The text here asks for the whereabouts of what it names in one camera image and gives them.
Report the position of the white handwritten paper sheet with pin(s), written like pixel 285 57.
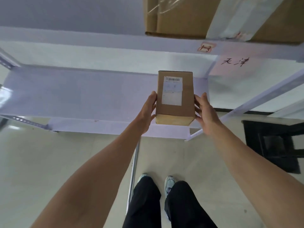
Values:
pixel 234 62

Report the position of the person's left leg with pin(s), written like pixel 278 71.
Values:
pixel 144 204

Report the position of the large brown cardboard box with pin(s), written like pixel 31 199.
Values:
pixel 185 16

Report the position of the person's left forearm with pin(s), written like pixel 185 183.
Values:
pixel 95 178

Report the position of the black stool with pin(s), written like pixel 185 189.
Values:
pixel 273 144

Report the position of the pink handwritten label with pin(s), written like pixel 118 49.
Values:
pixel 206 47

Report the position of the person's right hand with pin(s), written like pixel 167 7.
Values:
pixel 210 118

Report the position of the person's right light sneaker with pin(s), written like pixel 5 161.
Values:
pixel 169 184

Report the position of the person's leg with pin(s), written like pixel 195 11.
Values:
pixel 144 204
pixel 185 206

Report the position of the person's light sneaker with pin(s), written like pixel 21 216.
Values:
pixel 169 184
pixel 142 176

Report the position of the person's right leg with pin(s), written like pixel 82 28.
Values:
pixel 185 206

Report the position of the white shipping label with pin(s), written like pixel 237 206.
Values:
pixel 172 91

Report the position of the person's right thumb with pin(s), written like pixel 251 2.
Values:
pixel 198 102

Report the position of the white metal shelf rack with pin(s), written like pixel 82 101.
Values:
pixel 71 92

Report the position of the small brown cardboard box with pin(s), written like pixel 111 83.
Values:
pixel 186 97

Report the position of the person's right forearm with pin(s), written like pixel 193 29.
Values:
pixel 256 178

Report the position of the person's left hand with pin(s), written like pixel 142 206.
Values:
pixel 144 116

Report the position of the wide white tape strip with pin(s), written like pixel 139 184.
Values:
pixel 239 16

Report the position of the person's left thumb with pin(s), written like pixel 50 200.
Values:
pixel 153 99

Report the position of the person's left light sneaker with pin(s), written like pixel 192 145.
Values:
pixel 142 176

